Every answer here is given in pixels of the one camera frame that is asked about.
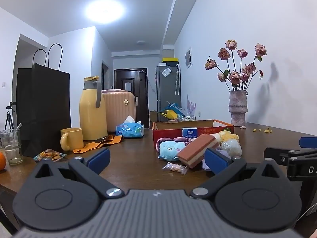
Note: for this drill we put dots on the dark brown door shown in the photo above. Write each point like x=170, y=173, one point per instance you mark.
x=131, y=96

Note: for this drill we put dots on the red cardboard box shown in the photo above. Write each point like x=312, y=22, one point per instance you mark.
x=173, y=129

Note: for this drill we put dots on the small clear snack packet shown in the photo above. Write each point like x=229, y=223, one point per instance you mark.
x=174, y=167

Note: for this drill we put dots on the wall picture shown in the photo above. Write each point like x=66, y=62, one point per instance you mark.
x=189, y=57

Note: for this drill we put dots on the black tripod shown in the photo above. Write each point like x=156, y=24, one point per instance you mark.
x=9, y=116

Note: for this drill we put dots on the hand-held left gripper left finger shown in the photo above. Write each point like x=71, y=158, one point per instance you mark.
x=100, y=159

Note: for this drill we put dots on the yellow crumbs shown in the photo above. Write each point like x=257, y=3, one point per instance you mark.
x=267, y=130

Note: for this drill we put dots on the grey refrigerator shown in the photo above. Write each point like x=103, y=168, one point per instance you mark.
x=168, y=89

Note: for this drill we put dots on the purple plush toy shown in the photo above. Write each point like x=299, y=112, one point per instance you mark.
x=224, y=153

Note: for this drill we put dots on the dried pink roses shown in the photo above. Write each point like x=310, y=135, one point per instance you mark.
x=235, y=76

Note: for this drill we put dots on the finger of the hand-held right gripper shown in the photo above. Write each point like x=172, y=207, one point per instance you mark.
x=275, y=155
x=308, y=142

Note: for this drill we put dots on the pink ribbed vase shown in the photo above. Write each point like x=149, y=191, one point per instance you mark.
x=237, y=109

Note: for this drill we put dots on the yellow thermos jug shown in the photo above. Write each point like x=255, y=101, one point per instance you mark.
x=90, y=111

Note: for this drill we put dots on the brown floor carton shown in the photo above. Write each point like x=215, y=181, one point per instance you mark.
x=153, y=116

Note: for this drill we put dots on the round ceiling light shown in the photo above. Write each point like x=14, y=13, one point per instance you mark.
x=104, y=11

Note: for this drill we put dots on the black paper bag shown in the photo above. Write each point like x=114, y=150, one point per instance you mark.
x=42, y=109

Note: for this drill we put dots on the glass straw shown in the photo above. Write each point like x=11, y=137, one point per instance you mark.
x=17, y=133

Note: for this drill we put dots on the nut snack packet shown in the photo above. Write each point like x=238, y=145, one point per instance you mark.
x=49, y=155

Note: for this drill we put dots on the brown layered sponge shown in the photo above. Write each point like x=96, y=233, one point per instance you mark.
x=195, y=151

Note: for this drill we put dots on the pile of plastic bags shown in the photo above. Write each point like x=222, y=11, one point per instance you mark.
x=172, y=111

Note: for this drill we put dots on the white umbrella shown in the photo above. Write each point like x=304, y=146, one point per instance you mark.
x=177, y=79

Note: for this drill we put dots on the pink suitcase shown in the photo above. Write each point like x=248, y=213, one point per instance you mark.
x=118, y=109

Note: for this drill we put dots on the small blue white carton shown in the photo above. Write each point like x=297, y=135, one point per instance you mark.
x=189, y=132

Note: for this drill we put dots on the blue plush toy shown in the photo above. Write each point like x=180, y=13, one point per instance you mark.
x=168, y=150

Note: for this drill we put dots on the pink satin scrunchie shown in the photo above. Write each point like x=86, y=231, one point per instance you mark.
x=162, y=142

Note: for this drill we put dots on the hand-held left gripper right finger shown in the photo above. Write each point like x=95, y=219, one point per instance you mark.
x=218, y=162

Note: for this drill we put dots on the clear glass cup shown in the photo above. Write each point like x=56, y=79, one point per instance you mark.
x=11, y=148

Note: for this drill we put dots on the blue tissue pack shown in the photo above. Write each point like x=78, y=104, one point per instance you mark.
x=130, y=130

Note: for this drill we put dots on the orange fruit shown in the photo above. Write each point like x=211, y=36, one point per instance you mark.
x=2, y=161

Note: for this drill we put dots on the small ceiling lamp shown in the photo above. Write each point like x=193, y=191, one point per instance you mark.
x=140, y=42

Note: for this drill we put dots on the yellow mug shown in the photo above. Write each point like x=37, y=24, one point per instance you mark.
x=73, y=138

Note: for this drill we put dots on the white plush toy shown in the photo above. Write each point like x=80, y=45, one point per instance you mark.
x=235, y=147

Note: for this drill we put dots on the yellow box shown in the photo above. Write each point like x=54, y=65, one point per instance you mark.
x=170, y=60

